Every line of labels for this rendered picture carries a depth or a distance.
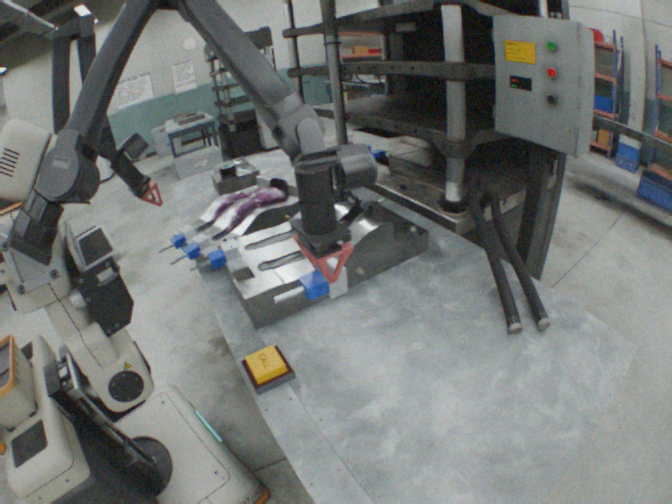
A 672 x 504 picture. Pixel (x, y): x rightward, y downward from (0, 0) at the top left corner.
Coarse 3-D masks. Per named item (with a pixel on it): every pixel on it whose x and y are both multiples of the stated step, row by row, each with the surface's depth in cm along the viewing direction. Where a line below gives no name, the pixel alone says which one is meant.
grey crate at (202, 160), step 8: (192, 152) 401; (200, 152) 408; (208, 152) 414; (216, 152) 386; (176, 160) 392; (184, 160) 399; (192, 160) 372; (200, 160) 378; (208, 160) 384; (216, 160) 391; (176, 168) 393; (184, 168) 371; (192, 168) 377; (200, 168) 383; (208, 168) 389; (184, 176) 374
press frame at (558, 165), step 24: (480, 0) 125; (504, 0) 113; (528, 0) 102; (552, 0) 91; (408, 48) 193; (432, 48) 178; (480, 48) 149; (432, 96) 198; (480, 96) 165; (480, 144) 181; (504, 144) 166; (552, 168) 135; (552, 216) 152
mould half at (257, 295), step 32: (288, 224) 92; (352, 224) 79; (384, 224) 76; (416, 224) 90; (256, 256) 78; (352, 256) 76; (384, 256) 81; (256, 288) 68; (288, 288) 70; (256, 320) 69
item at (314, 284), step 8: (328, 264) 60; (336, 264) 60; (312, 272) 61; (320, 272) 60; (344, 272) 59; (304, 280) 59; (312, 280) 59; (320, 280) 58; (344, 280) 60; (296, 288) 58; (304, 288) 58; (312, 288) 57; (320, 288) 58; (328, 288) 59; (336, 288) 60; (344, 288) 61; (280, 296) 57; (288, 296) 57; (312, 296) 58; (320, 296) 59; (336, 296) 61
